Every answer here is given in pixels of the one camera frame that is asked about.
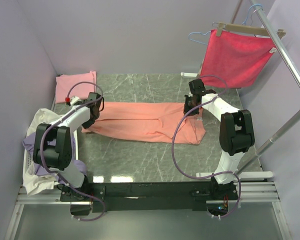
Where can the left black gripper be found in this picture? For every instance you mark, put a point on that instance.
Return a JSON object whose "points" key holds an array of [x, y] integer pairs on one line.
{"points": [[88, 124]]}

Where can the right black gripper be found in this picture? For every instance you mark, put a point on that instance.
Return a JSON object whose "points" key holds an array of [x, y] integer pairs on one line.
{"points": [[186, 109]]}

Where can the salmon orange t shirt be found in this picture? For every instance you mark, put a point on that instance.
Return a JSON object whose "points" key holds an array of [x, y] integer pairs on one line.
{"points": [[138, 121]]}

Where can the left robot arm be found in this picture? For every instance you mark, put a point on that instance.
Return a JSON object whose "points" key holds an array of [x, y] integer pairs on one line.
{"points": [[53, 141]]}

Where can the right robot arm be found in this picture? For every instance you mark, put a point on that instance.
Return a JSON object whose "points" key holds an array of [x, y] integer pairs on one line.
{"points": [[236, 132]]}

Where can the red microfiber towel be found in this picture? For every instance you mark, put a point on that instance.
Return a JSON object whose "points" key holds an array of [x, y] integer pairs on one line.
{"points": [[235, 60]]}

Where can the lavender purple t shirt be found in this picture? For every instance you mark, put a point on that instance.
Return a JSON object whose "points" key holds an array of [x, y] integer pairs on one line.
{"points": [[77, 167]]}

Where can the wooden clip hanger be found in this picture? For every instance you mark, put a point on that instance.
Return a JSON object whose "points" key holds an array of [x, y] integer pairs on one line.
{"points": [[231, 27]]}

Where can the white laundry basket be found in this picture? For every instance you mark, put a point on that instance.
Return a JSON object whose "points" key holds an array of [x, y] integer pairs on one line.
{"points": [[42, 116]]}

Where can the black base beam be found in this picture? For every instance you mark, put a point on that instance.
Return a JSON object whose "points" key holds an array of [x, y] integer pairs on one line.
{"points": [[98, 206]]}

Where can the white t shirt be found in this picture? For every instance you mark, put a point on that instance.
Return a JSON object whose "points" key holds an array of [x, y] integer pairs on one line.
{"points": [[35, 177]]}

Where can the metal clothes rack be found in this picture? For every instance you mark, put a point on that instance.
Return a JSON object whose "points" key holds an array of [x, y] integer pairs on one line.
{"points": [[275, 100]]}

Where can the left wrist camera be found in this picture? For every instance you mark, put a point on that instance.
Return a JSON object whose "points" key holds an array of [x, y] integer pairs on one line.
{"points": [[71, 101]]}

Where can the aluminium rail frame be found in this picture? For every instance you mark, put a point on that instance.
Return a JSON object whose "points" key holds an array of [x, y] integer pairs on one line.
{"points": [[248, 192]]}

